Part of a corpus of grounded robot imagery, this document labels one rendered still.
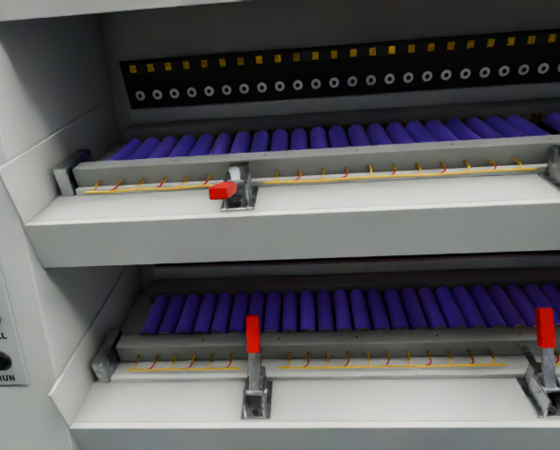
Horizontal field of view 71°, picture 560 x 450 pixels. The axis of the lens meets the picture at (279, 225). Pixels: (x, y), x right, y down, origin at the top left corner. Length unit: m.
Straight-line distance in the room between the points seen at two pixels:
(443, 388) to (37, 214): 0.41
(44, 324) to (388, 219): 0.31
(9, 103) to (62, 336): 0.21
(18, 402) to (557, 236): 0.50
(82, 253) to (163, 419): 0.18
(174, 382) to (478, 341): 0.31
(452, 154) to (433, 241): 0.08
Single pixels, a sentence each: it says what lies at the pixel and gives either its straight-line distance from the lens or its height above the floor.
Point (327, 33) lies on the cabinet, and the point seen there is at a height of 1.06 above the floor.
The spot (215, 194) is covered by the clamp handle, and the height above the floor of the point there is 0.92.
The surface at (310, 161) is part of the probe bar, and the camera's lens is 0.35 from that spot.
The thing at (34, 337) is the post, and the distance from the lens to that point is 0.43.
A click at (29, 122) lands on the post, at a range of 0.41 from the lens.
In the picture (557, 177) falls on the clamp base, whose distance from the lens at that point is 0.39.
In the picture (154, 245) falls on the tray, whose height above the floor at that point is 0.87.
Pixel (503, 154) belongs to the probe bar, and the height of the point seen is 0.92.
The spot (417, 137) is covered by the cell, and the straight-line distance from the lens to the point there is 0.42.
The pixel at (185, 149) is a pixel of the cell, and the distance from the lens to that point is 0.42.
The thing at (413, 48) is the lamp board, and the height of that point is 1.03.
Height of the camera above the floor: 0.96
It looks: 14 degrees down
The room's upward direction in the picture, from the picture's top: 3 degrees counter-clockwise
